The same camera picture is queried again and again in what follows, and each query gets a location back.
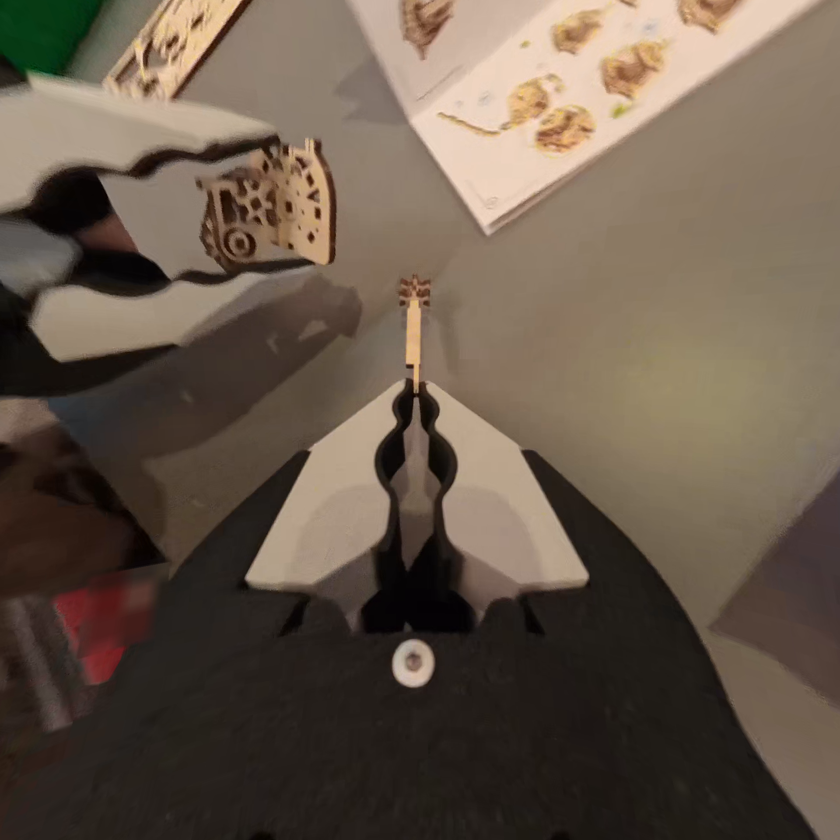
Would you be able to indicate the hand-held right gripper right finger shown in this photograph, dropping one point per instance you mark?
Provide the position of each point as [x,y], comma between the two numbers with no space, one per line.
[512,512]

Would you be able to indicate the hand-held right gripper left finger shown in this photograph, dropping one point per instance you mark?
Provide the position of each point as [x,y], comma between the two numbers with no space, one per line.
[321,512]

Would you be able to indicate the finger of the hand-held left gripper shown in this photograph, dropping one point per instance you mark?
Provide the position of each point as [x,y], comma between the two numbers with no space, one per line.
[131,321]
[131,124]

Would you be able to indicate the wooden gear model assembly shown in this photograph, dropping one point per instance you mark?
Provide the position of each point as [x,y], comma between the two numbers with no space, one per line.
[302,197]

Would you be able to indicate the wooden stick part with gear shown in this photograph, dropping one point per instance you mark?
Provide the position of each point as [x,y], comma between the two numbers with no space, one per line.
[413,334]

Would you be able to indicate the laser-cut wooden parts sheet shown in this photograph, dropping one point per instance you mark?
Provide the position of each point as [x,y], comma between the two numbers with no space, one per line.
[190,46]

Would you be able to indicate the green plastic bin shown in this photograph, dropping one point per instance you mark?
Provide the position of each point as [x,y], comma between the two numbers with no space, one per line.
[46,33]

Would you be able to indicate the white instruction booklet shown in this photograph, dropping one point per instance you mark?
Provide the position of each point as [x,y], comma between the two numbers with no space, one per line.
[525,144]

